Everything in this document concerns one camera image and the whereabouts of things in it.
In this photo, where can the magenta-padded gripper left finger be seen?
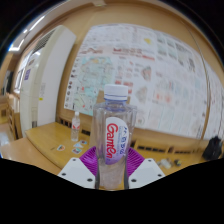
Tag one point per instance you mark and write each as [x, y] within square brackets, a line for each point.
[76, 170]

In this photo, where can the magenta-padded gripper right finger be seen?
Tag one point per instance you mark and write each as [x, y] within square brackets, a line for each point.
[146, 170]

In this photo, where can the clear plastic water bottle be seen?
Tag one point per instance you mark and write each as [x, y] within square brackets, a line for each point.
[113, 133]

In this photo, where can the small white flat object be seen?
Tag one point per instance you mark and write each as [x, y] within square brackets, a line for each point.
[165, 163]

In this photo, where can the small blue-white card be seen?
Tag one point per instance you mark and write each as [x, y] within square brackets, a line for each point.
[78, 148]

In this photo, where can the small colourful card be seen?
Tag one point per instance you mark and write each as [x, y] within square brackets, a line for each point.
[60, 147]

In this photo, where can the small dark object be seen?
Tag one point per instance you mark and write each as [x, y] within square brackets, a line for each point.
[177, 162]

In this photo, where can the small red-labelled plastic bottle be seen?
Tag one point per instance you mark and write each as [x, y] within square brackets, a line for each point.
[76, 126]

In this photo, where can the black bag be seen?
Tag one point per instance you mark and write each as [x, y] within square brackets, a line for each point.
[213, 149]

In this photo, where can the white standing air conditioner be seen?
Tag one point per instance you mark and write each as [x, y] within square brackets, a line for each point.
[46, 80]

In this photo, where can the narrow printed wall poster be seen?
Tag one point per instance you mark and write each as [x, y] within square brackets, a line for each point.
[215, 103]

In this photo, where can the large printed wall poster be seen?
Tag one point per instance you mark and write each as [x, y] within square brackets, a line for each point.
[153, 73]

